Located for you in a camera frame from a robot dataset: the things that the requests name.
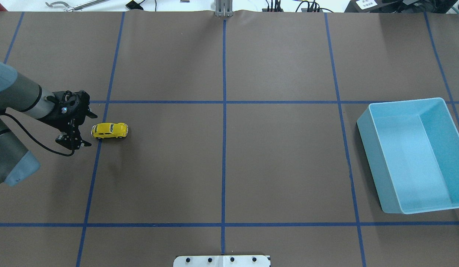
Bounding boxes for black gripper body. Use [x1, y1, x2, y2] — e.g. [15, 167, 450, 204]
[46, 90, 91, 138]

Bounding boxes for yellow beetle toy car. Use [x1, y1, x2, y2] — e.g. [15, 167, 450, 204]
[91, 123, 129, 139]

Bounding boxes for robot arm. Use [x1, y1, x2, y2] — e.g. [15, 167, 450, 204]
[0, 61, 97, 187]

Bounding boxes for metal reacher grabber tool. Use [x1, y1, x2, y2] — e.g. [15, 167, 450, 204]
[45, 0, 108, 12]

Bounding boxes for light blue plastic bin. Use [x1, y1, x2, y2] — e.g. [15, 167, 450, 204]
[357, 98, 459, 214]

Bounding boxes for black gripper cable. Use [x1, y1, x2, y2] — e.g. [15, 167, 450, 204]
[0, 111, 76, 157]

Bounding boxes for grey aluminium frame post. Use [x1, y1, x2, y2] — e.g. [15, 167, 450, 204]
[214, 0, 234, 17]

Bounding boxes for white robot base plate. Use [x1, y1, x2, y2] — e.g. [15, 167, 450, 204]
[173, 255, 271, 267]

